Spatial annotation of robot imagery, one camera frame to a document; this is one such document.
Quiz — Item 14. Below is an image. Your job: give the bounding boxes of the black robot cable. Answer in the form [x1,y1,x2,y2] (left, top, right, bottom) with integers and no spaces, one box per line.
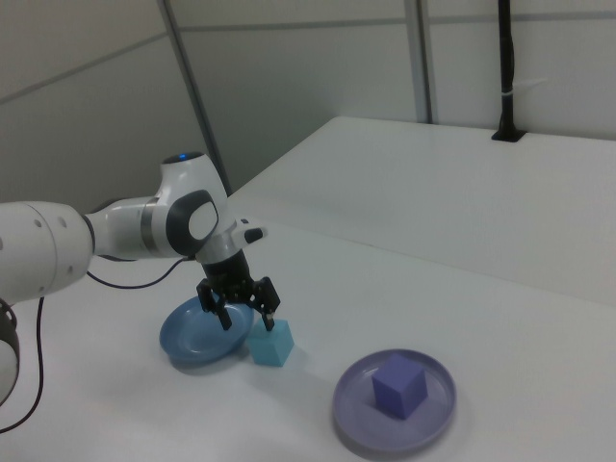
[0,254,201,432]

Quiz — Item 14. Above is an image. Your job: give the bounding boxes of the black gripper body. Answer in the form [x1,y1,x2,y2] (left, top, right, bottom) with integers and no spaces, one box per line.
[199,250,259,297]

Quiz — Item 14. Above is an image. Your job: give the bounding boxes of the purple round plate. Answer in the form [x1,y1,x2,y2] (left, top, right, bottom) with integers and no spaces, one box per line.
[332,348,457,447]

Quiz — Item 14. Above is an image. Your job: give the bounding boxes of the grey partition post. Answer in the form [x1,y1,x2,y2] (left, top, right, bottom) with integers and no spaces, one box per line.
[161,0,233,196]
[402,0,433,125]

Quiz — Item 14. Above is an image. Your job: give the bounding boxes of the purple cube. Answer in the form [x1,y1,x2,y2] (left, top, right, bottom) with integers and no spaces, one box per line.
[372,352,429,421]

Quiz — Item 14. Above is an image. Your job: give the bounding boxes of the black pole base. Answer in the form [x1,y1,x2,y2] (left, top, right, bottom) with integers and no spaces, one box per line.
[490,127,526,144]

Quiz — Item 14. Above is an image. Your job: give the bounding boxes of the white cable tie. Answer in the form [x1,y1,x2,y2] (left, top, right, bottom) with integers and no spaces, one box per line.
[500,78,550,98]

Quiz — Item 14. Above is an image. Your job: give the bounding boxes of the light blue cube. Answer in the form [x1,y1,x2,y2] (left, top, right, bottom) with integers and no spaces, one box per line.
[246,319,295,368]

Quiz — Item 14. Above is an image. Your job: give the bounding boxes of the black upright pole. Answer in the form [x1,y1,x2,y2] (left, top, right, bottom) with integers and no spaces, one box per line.
[495,0,519,136]

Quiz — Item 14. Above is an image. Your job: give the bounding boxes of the blue round plate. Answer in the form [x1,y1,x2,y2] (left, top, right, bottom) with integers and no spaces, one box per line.
[159,295,255,370]

